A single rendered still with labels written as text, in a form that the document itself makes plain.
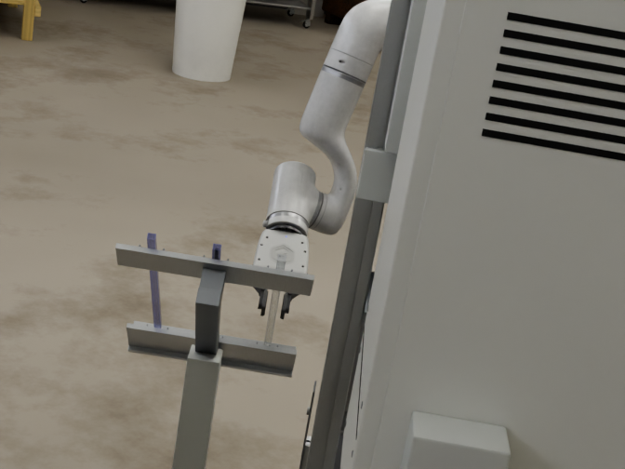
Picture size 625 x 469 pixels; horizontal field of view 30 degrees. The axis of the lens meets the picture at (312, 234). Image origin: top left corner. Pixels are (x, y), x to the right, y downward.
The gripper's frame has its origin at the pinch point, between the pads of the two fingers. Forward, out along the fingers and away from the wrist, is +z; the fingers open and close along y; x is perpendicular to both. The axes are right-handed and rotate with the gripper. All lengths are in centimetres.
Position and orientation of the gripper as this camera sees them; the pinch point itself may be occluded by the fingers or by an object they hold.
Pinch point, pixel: (273, 304)
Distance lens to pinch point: 214.5
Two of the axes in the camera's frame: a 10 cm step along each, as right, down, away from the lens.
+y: 9.9, 1.6, 0.2
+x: -1.1, 5.8, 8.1
